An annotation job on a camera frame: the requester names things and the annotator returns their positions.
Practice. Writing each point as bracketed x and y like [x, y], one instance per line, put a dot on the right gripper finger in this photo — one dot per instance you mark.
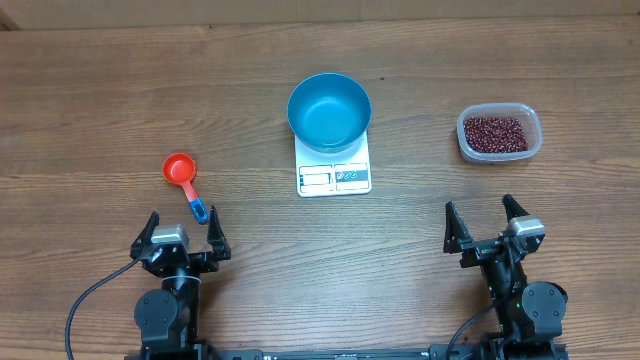
[457, 237]
[512, 208]

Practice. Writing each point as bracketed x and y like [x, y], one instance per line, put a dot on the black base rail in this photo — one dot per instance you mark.
[434, 352]

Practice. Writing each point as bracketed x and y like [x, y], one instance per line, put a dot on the red scoop with blue handle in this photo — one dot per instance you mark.
[180, 169]

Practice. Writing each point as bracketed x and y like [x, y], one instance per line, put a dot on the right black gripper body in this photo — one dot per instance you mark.
[486, 248]

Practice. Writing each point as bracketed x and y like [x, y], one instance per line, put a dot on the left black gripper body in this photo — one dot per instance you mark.
[200, 264]

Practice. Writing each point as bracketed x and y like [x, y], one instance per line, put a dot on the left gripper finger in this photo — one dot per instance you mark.
[216, 237]
[144, 238]

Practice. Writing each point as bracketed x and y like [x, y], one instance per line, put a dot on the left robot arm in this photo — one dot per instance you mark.
[168, 317]

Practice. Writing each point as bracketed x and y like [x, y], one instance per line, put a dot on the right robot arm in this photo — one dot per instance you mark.
[529, 314]

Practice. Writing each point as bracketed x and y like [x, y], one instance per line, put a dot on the white digital kitchen scale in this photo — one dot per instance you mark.
[333, 174]

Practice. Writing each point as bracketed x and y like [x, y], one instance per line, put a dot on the clear plastic food container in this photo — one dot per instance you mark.
[527, 117]

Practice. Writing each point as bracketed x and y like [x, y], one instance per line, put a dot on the red beans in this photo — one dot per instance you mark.
[495, 134]

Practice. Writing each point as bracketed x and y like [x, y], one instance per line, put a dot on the blue metal bowl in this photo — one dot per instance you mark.
[329, 112]

